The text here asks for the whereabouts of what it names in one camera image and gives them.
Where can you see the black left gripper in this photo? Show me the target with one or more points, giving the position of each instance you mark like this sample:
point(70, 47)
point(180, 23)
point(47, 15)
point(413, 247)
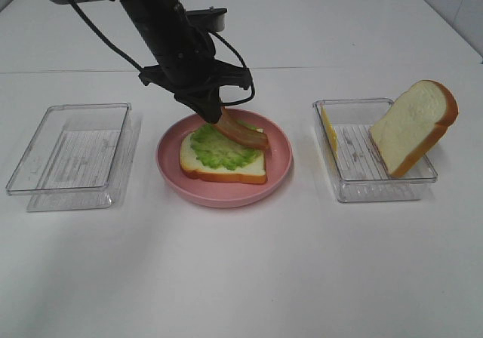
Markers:
point(187, 67)

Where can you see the clear left plastic tray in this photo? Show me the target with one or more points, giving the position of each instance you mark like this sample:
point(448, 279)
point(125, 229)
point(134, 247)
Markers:
point(79, 158)

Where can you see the bread slice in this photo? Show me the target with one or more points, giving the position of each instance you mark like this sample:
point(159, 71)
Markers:
point(414, 123)
point(251, 176)

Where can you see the yellow cheese slice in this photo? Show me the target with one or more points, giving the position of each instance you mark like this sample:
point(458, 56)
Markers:
point(331, 134)

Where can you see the brown bacon strip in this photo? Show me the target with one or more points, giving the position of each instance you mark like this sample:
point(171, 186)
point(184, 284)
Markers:
point(233, 130)

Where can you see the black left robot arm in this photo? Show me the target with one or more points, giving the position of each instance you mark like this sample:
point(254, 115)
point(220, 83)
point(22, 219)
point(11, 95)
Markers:
point(160, 12)

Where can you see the pink round plate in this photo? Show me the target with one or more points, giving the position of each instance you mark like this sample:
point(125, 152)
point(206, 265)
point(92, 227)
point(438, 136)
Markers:
point(224, 194)

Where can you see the clear plastic tray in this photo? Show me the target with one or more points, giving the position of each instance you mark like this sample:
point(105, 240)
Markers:
point(79, 158)
point(360, 174)

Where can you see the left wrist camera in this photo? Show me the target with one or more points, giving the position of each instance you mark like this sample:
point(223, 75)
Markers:
point(211, 19)

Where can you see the green lettuce leaf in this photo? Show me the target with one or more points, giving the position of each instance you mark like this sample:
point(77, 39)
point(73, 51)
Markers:
point(207, 147)

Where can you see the clear right plastic tray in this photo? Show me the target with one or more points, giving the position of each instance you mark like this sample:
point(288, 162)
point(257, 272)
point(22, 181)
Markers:
point(360, 174)

